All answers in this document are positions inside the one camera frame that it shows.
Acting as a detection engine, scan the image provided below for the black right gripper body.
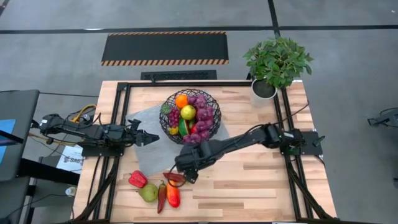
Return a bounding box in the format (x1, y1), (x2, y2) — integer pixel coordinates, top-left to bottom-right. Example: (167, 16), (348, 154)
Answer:
(174, 139), (208, 175)

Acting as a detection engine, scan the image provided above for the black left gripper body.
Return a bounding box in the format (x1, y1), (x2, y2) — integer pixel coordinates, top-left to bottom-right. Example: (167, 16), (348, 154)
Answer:
(123, 118), (147, 147)

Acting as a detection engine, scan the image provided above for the dark red chili pepper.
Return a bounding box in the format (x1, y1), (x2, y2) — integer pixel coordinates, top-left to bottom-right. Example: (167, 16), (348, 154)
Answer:
(162, 172), (187, 184)

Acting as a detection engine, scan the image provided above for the purple grape bunch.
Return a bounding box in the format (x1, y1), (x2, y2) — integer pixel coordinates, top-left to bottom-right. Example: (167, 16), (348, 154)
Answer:
(182, 94), (215, 144)
(160, 103), (181, 128)

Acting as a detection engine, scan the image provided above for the watermelon slice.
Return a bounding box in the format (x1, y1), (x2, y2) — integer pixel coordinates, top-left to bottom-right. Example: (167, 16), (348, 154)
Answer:
(178, 117), (190, 137)

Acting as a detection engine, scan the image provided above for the red bell pepper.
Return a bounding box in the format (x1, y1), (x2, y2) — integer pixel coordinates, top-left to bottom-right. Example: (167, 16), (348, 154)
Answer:
(128, 170), (149, 189)

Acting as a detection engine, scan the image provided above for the green apple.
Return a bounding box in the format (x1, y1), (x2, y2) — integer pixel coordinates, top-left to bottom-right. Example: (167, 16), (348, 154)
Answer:
(180, 105), (197, 121)

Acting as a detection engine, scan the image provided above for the orange fruit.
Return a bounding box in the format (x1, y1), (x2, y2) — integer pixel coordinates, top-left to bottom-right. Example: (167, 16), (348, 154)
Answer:
(175, 94), (189, 109)

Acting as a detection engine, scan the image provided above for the grey woven placemat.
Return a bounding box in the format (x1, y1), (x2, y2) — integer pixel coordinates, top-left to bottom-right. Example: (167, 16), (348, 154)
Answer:
(125, 104), (231, 177)

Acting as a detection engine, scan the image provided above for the long red chili pepper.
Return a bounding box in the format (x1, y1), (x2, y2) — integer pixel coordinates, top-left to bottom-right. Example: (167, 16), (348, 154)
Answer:
(156, 180), (168, 215)

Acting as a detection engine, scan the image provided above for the green pear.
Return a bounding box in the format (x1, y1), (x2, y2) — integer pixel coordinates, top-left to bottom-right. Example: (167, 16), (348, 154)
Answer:
(137, 183), (159, 203)

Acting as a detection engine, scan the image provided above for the black floor grille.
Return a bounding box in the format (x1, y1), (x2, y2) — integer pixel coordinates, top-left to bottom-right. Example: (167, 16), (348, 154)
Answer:
(140, 69), (218, 81)

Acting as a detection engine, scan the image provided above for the white printed paper sheet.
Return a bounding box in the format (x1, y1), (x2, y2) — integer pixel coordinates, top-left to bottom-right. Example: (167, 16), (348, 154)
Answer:
(55, 144), (85, 175)

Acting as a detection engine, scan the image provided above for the black hazard-striped floor mat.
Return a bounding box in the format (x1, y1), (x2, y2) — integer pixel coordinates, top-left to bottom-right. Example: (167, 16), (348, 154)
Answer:
(100, 30), (230, 67)

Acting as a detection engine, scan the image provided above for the black desk beam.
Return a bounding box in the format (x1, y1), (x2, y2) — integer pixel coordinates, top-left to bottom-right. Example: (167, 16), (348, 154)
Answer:
(17, 157), (81, 187)

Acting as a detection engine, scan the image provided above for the white plant pot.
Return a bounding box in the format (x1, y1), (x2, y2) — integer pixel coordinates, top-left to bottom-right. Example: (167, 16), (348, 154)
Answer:
(249, 78), (279, 108)

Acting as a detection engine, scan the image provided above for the grey side desk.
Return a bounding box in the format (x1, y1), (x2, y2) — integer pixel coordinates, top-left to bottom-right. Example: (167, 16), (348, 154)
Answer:
(0, 89), (40, 183)

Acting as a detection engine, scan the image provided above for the blue screen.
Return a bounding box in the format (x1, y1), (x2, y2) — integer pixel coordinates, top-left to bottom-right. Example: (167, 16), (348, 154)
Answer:
(0, 118), (16, 164)

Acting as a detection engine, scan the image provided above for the green leafy plant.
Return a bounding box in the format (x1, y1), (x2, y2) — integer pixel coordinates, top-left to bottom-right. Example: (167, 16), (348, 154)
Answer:
(242, 36), (315, 90)

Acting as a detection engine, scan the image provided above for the dark wire basket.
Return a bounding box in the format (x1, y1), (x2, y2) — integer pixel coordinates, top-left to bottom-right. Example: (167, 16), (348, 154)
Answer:
(159, 88), (223, 146)

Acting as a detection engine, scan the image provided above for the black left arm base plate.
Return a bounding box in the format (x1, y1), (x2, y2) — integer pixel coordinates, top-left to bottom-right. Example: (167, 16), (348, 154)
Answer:
(81, 144), (127, 158)

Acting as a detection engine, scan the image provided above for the yellow cable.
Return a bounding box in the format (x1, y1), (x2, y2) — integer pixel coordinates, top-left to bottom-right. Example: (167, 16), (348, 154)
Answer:
(70, 104), (97, 125)

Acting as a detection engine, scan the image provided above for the black aluminium table frame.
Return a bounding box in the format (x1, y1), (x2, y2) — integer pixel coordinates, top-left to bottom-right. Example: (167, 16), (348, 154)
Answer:
(67, 80), (343, 224)

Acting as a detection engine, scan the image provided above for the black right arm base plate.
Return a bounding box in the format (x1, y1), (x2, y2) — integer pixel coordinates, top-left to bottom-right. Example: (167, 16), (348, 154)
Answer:
(279, 130), (324, 156)

